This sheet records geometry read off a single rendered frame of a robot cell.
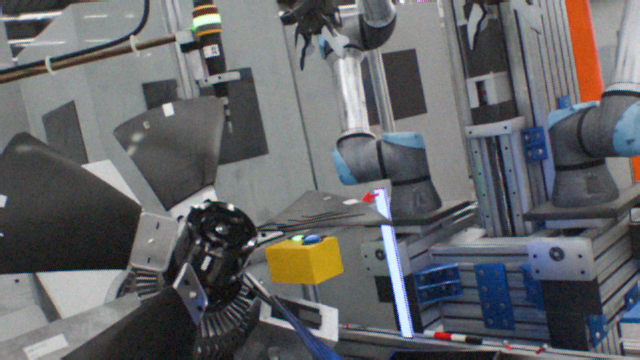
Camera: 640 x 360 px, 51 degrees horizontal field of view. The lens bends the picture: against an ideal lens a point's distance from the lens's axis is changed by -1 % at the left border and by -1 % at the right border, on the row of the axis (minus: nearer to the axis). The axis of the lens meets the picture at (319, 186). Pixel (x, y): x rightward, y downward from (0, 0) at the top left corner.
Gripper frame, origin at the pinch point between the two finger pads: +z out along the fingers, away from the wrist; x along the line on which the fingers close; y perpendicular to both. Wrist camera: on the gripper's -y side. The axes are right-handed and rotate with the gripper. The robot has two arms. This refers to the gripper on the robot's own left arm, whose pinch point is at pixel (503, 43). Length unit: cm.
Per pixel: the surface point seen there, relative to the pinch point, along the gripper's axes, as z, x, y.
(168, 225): 19, 27, -65
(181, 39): -11, 28, -54
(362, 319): 80, 96, 43
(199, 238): 21, 19, -65
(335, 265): 42, 47, -12
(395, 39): -39, 277, 328
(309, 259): 38, 47, -19
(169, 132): 4, 41, -52
